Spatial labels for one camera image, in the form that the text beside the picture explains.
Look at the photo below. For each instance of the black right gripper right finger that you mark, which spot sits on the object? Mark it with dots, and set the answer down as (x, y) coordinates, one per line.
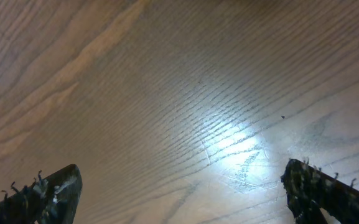
(309, 190)

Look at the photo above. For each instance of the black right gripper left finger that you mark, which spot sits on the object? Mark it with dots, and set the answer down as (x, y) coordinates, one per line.
(50, 200)

